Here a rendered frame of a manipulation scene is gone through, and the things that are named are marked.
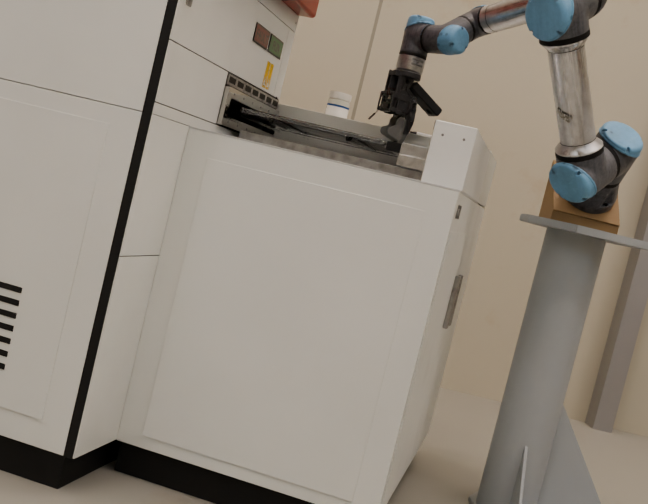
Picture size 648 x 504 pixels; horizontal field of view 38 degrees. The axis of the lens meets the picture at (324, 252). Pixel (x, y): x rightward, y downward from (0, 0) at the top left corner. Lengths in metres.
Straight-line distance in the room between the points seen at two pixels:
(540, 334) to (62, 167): 1.30
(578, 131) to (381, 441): 0.87
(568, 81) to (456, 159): 0.37
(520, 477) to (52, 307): 1.29
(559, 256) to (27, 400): 1.38
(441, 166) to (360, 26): 2.30
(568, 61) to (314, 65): 2.17
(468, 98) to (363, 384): 2.47
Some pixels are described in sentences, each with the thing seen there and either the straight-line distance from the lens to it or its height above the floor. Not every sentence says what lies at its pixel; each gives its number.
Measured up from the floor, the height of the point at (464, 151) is 0.91.
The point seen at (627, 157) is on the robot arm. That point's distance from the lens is 2.45.
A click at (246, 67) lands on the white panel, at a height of 1.01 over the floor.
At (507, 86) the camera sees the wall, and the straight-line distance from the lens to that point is 4.34.
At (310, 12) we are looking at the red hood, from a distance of 2.68.
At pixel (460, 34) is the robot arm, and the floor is 1.23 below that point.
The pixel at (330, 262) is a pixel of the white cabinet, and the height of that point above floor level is 0.60.
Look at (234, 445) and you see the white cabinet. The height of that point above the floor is 0.15.
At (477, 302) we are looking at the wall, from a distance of 4.32.
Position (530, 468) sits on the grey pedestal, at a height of 0.16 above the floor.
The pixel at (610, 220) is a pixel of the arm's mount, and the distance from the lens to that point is 2.58.
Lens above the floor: 0.75
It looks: 4 degrees down
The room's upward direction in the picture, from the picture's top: 14 degrees clockwise
